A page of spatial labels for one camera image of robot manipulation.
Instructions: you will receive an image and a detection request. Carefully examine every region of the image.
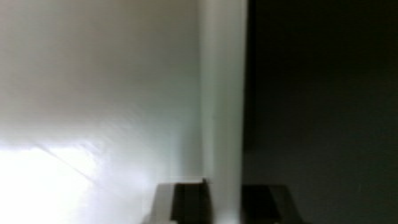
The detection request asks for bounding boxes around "white square tabletop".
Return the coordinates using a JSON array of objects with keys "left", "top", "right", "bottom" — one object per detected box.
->
[{"left": 0, "top": 0, "right": 247, "bottom": 224}]

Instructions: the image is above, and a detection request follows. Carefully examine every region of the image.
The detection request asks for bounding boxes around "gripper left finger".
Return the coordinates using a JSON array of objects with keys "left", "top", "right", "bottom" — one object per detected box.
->
[{"left": 142, "top": 180, "right": 211, "bottom": 224}]

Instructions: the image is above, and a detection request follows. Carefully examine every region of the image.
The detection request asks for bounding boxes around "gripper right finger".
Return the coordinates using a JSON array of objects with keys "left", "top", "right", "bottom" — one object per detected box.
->
[{"left": 241, "top": 185, "right": 305, "bottom": 224}]

